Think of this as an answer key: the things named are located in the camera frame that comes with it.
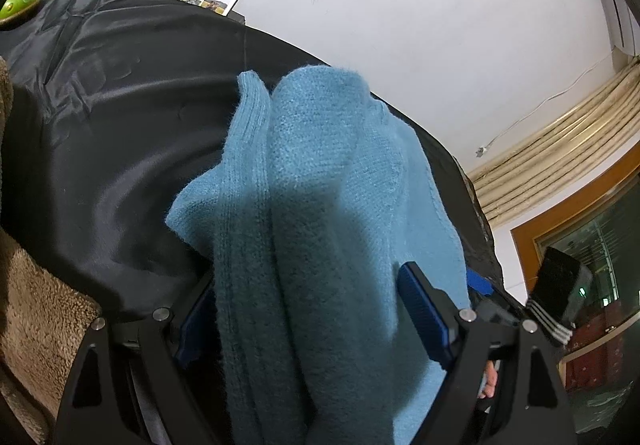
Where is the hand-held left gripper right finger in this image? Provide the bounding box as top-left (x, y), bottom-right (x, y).
top-left (397, 261), bottom-right (573, 445)

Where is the person's right hand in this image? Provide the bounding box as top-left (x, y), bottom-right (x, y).
top-left (477, 359), bottom-right (502, 400)

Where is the white wall power cable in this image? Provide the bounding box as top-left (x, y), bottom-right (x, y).
top-left (474, 56), bottom-right (640, 158)

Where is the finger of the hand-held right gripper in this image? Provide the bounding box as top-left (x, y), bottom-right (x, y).
top-left (465, 267), bottom-right (506, 301)

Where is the teal knit sweater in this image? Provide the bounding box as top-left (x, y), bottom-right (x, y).
top-left (165, 65), bottom-right (471, 445)

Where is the cream curtain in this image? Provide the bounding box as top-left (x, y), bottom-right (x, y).
top-left (467, 54), bottom-right (640, 228)

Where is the wooden window frame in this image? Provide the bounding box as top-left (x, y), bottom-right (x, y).
top-left (510, 158), bottom-right (640, 436)

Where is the black satin bed cover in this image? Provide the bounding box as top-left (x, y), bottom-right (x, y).
top-left (0, 0), bottom-right (503, 326)

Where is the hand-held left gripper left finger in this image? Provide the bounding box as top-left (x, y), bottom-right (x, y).
top-left (56, 270), bottom-right (221, 445)

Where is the brown fleece garment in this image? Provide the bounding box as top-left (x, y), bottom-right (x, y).
top-left (0, 55), bottom-right (103, 445)

